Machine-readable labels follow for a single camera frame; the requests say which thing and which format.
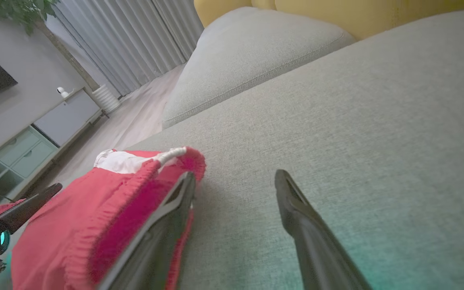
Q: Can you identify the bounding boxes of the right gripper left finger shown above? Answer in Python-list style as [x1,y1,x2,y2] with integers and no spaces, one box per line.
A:
[97,172,197,290]

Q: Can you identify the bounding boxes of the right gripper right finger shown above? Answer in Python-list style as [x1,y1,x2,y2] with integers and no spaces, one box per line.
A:
[274,170,373,290]

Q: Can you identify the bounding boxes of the red shorts with white stripes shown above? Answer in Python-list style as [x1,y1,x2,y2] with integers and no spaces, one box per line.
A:
[0,146,207,290]

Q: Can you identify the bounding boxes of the grey television cabinet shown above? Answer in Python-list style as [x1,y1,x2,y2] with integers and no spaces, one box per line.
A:
[0,88,104,218]

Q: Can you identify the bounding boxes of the large grey sofa seat cushion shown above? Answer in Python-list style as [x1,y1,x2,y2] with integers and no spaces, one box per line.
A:
[0,9,464,290]

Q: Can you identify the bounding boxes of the white ribbed plant pot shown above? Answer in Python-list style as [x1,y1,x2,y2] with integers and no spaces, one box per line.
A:
[92,84,122,114]

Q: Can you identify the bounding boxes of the green leafy indoor tree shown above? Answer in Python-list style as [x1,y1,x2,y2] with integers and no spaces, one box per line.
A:
[0,0,100,91]

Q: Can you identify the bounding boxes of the grey pleated curtain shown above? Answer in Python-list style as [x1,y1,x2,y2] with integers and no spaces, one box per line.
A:
[47,0,204,97]

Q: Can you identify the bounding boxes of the small grey sofa cushion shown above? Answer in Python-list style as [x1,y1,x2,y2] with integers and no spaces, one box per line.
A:
[162,7,356,129]

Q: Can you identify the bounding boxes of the yellow sofa backrest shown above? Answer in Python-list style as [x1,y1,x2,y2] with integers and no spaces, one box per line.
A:
[194,0,464,41]

